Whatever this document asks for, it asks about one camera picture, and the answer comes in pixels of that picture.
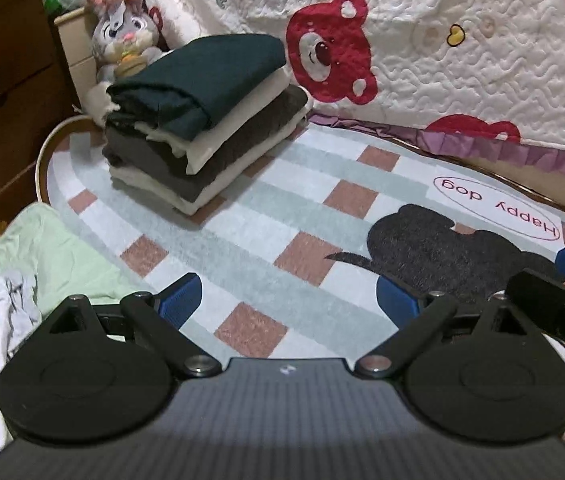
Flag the grey plush rabbit toy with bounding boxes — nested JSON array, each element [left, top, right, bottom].
[[82, 0, 169, 128]]

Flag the light green quilt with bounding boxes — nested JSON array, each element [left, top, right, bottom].
[[0, 204, 158, 311]]

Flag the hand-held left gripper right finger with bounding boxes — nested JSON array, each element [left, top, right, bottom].
[[354, 275, 538, 378]]

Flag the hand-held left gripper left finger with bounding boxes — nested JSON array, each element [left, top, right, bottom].
[[35, 272, 223, 378]]

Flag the dark blue jeans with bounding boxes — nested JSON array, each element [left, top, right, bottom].
[[106, 34, 288, 144]]

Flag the checkered dog-print rug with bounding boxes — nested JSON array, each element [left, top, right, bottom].
[[36, 115, 565, 461]]

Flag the folded white garment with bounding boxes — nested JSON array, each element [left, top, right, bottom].
[[137, 67, 292, 175]]

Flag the brown wooden dresser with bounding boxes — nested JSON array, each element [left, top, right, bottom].
[[0, 0, 78, 256]]

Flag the white quilted bear-print blanket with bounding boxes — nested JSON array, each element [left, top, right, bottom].
[[137, 0, 565, 191]]

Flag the cream bedside cabinet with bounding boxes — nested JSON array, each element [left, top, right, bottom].
[[54, 7, 100, 106]]

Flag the stack of folded clothes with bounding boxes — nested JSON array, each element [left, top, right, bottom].
[[102, 85, 312, 200]]

